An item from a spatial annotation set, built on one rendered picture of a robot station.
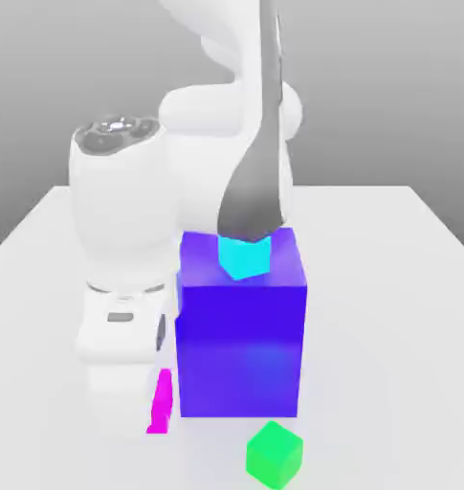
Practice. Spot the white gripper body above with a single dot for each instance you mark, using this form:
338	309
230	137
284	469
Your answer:
114	348

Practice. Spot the small magenta cube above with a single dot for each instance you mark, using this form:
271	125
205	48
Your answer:
162	402

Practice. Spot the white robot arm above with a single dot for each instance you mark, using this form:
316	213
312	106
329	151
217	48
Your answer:
116	199

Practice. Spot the small cyan cube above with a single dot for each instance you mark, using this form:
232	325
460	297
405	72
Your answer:
243	257

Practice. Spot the small green cube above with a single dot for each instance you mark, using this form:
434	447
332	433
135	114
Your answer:
273	455

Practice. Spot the large blue box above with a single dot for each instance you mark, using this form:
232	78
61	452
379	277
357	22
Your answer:
239	344

